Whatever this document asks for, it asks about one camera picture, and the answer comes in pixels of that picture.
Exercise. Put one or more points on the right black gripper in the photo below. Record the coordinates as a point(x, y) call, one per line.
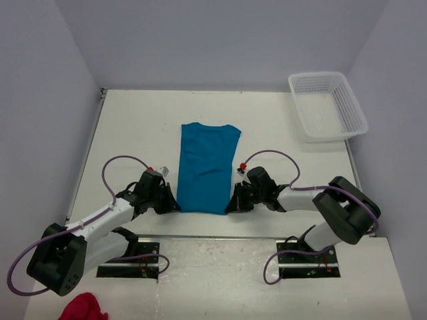
point(237, 203)

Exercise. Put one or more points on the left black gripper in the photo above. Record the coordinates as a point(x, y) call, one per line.
point(170, 204)

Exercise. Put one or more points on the blue t shirt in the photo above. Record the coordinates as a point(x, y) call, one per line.
point(205, 167)

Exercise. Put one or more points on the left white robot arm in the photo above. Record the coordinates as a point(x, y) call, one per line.
point(66, 253)

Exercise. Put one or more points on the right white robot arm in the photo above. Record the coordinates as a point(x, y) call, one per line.
point(348, 213)

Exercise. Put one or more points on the white plastic basket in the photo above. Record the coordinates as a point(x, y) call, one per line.
point(326, 107)

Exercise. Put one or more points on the red t shirt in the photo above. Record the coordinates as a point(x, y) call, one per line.
point(85, 306)

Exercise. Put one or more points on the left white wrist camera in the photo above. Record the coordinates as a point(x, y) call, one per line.
point(163, 170)

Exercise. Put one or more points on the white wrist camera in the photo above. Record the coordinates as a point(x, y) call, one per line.
point(242, 169)
point(163, 170)

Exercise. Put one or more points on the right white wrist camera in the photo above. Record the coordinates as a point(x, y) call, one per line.
point(242, 169)

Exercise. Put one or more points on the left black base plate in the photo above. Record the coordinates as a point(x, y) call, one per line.
point(146, 266)

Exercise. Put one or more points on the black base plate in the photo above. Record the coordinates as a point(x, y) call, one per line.
point(298, 266)
point(146, 266)

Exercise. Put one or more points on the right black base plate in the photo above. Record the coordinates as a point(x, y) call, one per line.
point(298, 266)

